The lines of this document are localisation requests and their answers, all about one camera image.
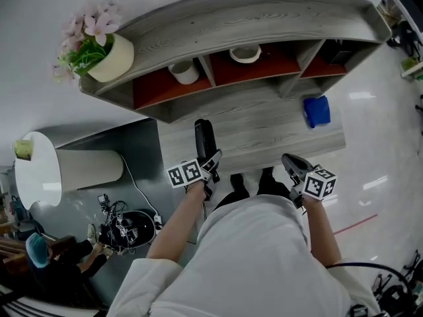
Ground thick black cable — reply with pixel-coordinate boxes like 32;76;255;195
325;262;417;317

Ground red floor tape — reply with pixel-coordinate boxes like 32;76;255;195
332;213;379;236

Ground white round side table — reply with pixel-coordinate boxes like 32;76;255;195
15;130;125;211

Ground black helmet with gear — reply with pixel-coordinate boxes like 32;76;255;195
97;193;156;256

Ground person's left black shoe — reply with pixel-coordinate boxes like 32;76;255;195
230;173;249;194

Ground green tissue box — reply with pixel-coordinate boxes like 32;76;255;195
13;139;36;161

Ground person's white shirt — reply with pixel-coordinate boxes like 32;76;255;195
107;193;381;317

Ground grey wooden desk hutch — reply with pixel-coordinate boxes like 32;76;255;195
79;0;393;123

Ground person's right forearm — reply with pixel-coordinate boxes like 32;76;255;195
302;195;343;267

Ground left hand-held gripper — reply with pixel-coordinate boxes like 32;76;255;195
167;149;223;201

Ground person's black trousers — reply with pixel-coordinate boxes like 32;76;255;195
214;176;295;211

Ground person's right black shoe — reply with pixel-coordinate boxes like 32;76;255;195
259;166;275;184

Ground white power cable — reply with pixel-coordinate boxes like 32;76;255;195
120;153;159;216

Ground white bowl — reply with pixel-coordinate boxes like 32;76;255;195
229;44;262;64

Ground black white striped frame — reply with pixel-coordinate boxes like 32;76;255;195
0;282;110;317

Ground pink flowers in cream pot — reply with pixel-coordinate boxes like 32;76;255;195
49;0;135;85

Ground white cylindrical cup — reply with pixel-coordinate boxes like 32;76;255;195
167;59;201;85

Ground blue cloth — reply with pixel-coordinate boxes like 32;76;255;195
303;94;331;130

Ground black pen holder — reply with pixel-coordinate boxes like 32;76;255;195
327;40;356;67

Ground person's left forearm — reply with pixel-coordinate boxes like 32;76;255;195
147;182;208;265

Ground brown wooden bench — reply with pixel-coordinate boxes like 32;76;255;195
0;232;79;277

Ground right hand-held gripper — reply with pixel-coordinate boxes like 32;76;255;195
281;153;338;209

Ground person's black shoe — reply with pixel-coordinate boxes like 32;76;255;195
259;166;275;184
230;173;249;194

